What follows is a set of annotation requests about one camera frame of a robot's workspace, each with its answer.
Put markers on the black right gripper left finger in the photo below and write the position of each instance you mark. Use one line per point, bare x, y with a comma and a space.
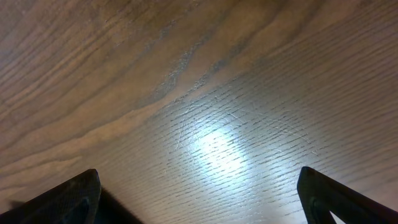
74, 201

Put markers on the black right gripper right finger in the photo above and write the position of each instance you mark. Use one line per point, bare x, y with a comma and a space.
322, 197

